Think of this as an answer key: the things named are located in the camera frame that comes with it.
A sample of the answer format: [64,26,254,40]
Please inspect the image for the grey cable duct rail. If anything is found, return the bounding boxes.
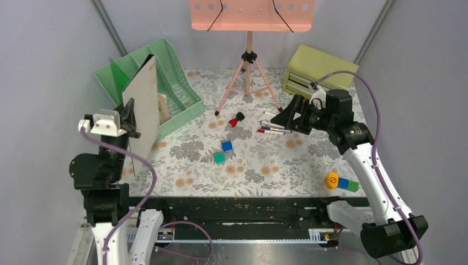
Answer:
[153,229,337,244]

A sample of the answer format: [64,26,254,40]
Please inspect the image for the red whiteboard marker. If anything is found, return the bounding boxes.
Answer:
[257,129,285,135]

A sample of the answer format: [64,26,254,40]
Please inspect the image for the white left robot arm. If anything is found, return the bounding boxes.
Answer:
[69,98,171,264]

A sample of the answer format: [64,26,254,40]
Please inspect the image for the yellow blue green toy block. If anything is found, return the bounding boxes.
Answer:
[325,172,360,193]

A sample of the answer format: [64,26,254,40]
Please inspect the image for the yellow-green drawer cabinet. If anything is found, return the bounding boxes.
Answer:
[283,44,359,99]

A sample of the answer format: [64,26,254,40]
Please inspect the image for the white sketch pad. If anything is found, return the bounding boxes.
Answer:
[123,54,159,158]

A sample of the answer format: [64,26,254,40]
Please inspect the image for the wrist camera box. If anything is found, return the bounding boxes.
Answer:
[309,82,326,109]
[78,109,126,137]

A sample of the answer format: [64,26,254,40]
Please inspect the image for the pink music stand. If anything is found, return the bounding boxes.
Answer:
[189,0,316,115]

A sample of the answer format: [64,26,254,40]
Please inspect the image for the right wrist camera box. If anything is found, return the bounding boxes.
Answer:
[309,82,326,109]

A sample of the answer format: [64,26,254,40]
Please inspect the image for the blue cap whiteboard marker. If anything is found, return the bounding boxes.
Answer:
[263,112,276,118]

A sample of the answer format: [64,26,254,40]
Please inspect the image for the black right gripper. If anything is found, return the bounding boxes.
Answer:
[270,94,336,135]

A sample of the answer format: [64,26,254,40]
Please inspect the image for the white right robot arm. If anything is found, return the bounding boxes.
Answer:
[271,89,428,259]

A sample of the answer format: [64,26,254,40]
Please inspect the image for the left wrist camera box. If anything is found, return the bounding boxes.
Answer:
[78,109,126,137]

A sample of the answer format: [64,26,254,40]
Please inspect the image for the dark blue whiteboard marker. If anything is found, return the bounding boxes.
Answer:
[260,126,292,133]

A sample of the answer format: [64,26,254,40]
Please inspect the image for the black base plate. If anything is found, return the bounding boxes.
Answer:
[142,196,340,235]

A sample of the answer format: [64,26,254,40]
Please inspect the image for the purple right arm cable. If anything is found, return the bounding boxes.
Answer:
[311,70,424,265]

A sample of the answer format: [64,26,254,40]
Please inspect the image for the floral table mat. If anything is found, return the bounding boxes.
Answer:
[123,69,357,197]

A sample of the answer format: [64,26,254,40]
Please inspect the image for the blue stamp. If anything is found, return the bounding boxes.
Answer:
[221,140,233,153]

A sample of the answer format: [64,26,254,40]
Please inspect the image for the teal stamp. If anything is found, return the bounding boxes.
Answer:
[214,152,226,165]

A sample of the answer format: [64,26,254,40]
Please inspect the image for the green plastic folder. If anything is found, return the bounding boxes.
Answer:
[108,58,130,105]

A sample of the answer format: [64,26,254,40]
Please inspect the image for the red and black stamp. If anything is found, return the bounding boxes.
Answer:
[228,112,245,128]

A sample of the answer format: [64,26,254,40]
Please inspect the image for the green plastic file organizer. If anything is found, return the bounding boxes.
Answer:
[93,38,205,139]

